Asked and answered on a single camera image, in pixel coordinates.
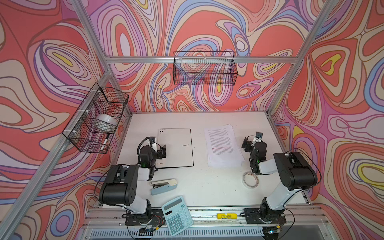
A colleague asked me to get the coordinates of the white black file folder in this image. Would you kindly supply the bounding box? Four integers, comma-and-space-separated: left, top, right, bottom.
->
156, 128, 194, 169

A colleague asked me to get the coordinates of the printed paper stack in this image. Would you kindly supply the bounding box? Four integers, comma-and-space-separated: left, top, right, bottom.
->
204, 125, 244, 168

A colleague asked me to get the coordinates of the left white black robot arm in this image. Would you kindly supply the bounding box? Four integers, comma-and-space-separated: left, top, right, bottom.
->
99, 143, 167, 215

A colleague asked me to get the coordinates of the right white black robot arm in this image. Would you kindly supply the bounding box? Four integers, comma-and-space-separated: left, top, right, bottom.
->
242, 136, 318, 219

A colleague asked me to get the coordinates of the clear tape roll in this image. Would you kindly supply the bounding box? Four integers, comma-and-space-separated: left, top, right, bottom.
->
242, 172, 259, 189

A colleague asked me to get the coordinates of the blue cream stapler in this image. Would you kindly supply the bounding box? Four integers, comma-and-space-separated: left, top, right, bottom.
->
150, 179, 178, 196

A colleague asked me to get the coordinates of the black marker pen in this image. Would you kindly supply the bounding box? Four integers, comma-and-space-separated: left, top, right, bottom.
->
100, 134, 110, 152

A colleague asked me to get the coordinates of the teal calculator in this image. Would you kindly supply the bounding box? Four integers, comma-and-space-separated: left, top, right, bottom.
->
162, 196, 193, 237

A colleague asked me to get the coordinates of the yellow label sticker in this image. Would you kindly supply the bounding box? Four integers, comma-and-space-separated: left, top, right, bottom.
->
217, 213, 238, 220

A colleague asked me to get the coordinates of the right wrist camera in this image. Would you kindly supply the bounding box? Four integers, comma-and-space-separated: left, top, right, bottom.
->
256, 132, 263, 139

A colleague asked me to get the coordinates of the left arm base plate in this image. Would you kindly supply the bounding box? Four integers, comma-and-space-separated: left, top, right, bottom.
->
122, 209, 166, 228

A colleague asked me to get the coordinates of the left black wire basket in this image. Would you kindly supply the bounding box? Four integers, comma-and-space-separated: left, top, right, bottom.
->
63, 83, 129, 154

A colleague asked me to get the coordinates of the black wire basket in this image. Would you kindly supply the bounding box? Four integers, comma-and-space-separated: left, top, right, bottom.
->
173, 50, 238, 86
63, 83, 129, 154

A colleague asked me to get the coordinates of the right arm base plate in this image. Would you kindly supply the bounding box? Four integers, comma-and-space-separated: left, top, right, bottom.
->
240, 208, 287, 225

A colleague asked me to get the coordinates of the back black wire basket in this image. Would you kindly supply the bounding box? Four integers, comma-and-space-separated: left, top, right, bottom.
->
173, 50, 238, 86

